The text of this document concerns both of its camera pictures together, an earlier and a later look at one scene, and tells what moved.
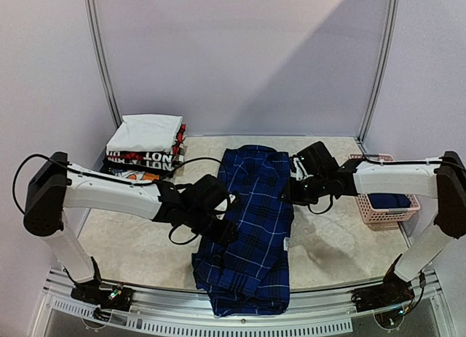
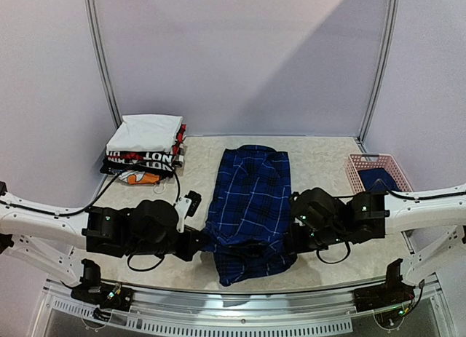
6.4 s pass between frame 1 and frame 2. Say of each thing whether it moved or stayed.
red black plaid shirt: stayed
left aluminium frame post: stayed
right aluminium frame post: stayed
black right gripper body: moved
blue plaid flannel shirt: moved
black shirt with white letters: stayed
